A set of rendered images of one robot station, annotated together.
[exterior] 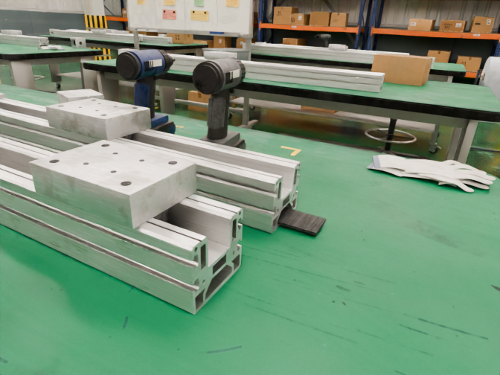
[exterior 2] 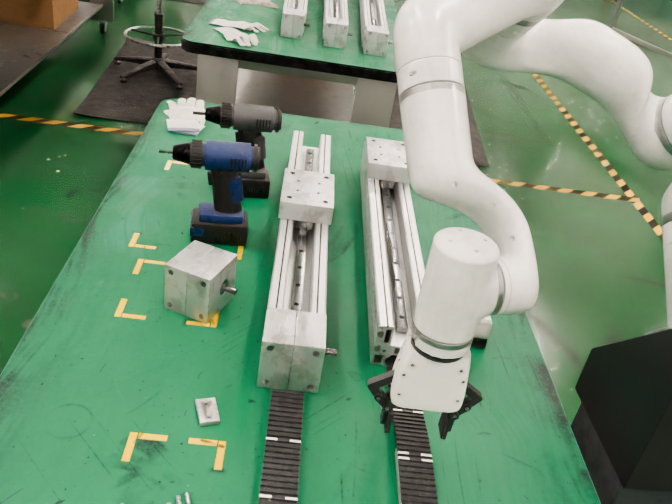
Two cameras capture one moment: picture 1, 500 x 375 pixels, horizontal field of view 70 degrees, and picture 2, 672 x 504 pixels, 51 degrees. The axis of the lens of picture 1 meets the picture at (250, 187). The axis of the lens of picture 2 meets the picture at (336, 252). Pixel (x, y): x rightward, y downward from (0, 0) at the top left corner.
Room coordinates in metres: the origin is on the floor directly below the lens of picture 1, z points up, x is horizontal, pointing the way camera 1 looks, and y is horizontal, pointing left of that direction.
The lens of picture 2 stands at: (1.33, 1.48, 1.57)
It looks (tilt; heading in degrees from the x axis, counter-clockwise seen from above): 31 degrees down; 238
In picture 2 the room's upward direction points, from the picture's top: 10 degrees clockwise
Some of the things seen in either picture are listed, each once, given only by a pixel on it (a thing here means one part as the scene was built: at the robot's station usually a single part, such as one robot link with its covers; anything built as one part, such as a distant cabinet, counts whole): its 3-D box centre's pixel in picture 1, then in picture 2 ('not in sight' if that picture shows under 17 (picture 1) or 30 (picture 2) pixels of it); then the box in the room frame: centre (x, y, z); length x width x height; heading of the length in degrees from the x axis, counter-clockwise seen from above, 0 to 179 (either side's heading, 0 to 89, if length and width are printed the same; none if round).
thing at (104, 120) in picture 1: (100, 124); (306, 200); (0.68, 0.30, 0.87); 0.16 x 0.11 x 0.07; 63
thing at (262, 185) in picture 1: (103, 148); (303, 220); (0.68, 0.30, 0.82); 0.80 x 0.10 x 0.09; 63
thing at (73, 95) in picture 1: (78, 111); (206, 283); (0.96, 0.48, 0.83); 0.11 x 0.10 x 0.10; 132
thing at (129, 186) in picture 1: (117, 187); (387, 164); (0.40, 0.16, 0.87); 0.16 x 0.11 x 0.07; 63
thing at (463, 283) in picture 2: not in sight; (458, 283); (0.78, 0.91, 1.09); 0.09 x 0.08 x 0.13; 168
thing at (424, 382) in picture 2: not in sight; (431, 368); (0.79, 0.91, 0.95); 0.10 x 0.07 x 0.11; 153
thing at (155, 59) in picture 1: (154, 97); (207, 190); (0.89, 0.24, 0.89); 0.20 x 0.08 x 0.22; 161
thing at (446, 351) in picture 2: not in sight; (439, 333); (0.79, 0.91, 1.01); 0.09 x 0.08 x 0.03; 153
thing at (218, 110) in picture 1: (225, 111); (234, 148); (0.76, 0.06, 0.89); 0.20 x 0.08 x 0.22; 161
